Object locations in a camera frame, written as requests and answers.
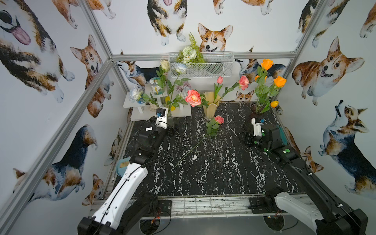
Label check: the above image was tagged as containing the orange tulip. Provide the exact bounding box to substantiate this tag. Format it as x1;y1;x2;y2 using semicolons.
260;101;279;113

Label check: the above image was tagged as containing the pink rose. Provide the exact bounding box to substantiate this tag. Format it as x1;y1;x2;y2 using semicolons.
185;90;209;108
221;75;249;99
174;115;224;168

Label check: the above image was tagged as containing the pink tulip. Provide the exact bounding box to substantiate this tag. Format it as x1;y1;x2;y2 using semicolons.
213;76;224;103

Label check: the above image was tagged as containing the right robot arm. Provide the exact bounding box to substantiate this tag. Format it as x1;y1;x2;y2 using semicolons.
240;123;368;235

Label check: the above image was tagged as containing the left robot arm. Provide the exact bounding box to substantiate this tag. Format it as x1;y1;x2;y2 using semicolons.
77;109;174;235

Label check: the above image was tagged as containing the teal rubber glove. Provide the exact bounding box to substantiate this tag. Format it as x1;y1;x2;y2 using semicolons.
279;126;288;146

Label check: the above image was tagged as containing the clear ribbed glass vase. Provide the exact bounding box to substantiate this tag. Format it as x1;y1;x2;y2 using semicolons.
167;111;175;128

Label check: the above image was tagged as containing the small glass jar under shelf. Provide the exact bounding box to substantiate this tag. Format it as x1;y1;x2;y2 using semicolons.
149;103;159;112

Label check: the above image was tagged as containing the dark red glass vase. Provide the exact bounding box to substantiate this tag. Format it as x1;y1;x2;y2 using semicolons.
250;103;264;118

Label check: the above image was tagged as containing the white tiered shelf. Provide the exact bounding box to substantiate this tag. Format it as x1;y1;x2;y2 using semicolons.
122;83;193;122

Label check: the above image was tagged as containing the yellow bottle under shelf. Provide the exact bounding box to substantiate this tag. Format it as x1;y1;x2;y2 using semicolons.
164;96;176;112

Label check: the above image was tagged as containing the clear jar green lid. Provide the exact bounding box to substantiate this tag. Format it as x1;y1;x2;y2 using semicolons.
149;77;164;95

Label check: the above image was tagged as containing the small purple flower pot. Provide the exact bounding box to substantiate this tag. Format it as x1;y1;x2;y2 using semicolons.
176;81;192;93

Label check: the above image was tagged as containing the yellow fluted vase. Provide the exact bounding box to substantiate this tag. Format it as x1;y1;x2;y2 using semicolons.
203;92;222;120

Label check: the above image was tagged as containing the green fern white flower bouquet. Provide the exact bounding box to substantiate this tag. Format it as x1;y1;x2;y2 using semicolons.
176;32;206;68

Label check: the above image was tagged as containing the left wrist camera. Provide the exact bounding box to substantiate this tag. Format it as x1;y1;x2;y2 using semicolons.
155;108;168;129

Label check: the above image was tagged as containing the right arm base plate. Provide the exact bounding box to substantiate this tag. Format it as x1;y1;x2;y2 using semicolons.
248;195;278;213

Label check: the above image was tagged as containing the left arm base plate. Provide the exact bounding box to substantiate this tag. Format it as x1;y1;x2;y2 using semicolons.
146;200;172;218

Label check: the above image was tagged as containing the white wire wall basket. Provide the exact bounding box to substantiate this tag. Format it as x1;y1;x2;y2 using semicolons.
183;52;235;78

